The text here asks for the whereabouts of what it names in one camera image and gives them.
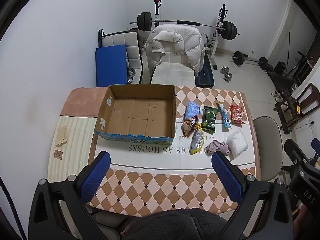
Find black fleece garment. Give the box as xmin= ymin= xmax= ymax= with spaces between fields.
xmin=120 ymin=207 xmax=233 ymax=240

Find thin black pole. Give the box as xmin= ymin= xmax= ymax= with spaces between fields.
xmin=286 ymin=31 xmax=292 ymax=73

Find purple sock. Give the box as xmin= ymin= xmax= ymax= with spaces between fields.
xmin=206 ymin=140 xmax=230 ymax=155

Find weight bench with white rack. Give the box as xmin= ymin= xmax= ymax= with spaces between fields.
xmin=152 ymin=0 xmax=229 ymax=88

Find dark wooden chair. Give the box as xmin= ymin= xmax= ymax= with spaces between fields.
xmin=272 ymin=83 xmax=320 ymax=134

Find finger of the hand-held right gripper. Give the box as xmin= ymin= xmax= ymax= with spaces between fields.
xmin=311 ymin=137 xmax=320 ymax=160
xmin=284 ymin=139 xmax=310 ymax=170

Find long blue white packet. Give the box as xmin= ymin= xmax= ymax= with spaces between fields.
xmin=216 ymin=102 xmax=232 ymax=132

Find pink striped table cover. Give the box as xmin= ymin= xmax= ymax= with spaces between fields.
xmin=47 ymin=87 xmax=110 ymax=184

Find silver glitter packet yellow ends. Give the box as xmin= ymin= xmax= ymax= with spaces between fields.
xmin=190 ymin=124 xmax=206 ymax=156

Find white puffer jacket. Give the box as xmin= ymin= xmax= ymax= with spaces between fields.
xmin=145 ymin=24 xmax=206 ymax=77

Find orange cartoon snack packet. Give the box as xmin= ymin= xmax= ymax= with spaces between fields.
xmin=181 ymin=118 xmax=199 ymax=133

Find white chair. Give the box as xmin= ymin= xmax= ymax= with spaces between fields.
xmin=149 ymin=25 xmax=199 ymax=85

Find red snack packet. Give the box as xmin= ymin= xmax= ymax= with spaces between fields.
xmin=230 ymin=105 xmax=245 ymax=125

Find white soft plastic bag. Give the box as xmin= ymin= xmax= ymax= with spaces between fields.
xmin=224 ymin=129 xmax=249 ymax=161

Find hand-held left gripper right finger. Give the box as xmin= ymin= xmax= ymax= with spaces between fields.
xmin=211 ymin=151 xmax=294 ymax=240

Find white padded folding bed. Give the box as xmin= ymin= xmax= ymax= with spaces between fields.
xmin=98 ymin=29 xmax=144 ymax=84

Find green wipes packet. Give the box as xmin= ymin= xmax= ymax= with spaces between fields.
xmin=201 ymin=105 xmax=217 ymax=133

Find short barbell with black plates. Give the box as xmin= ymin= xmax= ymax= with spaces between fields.
xmin=231 ymin=51 xmax=269 ymax=70

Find cardboard box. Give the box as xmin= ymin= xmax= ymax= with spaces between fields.
xmin=94 ymin=84 xmax=177 ymax=148

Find blue folded mat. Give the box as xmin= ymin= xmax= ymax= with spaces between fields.
xmin=95 ymin=44 xmax=129 ymax=87

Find black speaker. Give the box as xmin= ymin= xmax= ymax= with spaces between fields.
xmin=274 ymin=62 xmax=286 ymax=75

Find person's right hand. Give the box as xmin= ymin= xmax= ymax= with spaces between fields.
xmin=294 ymin=203 xmax=316 ymax=232

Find black cable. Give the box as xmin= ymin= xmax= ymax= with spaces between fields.
xmin=0 ymin=177 xmax=27 ymax=240

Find dark wooden rack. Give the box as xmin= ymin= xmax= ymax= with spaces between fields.
xmin=287 ymin=51 xmax=315 ymax=80

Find light blue tissue packet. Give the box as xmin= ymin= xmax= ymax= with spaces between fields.
xmin=184 ymin=101 xmax=201 ymax=120

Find beige paper scrap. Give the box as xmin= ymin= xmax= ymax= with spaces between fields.
xmin=56 ymin=126 xmax=69 ymax=147

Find beige round chair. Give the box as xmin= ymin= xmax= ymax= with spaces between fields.
xmin=252 ymin=116 xmax=284 ymax=182

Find dark low bench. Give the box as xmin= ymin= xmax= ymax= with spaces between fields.
xmin=265 ymin=65 xmax=300 ymax=93

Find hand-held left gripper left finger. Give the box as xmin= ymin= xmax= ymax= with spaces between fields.
xmin=28 ymin=151 xmax=125 ymax=240

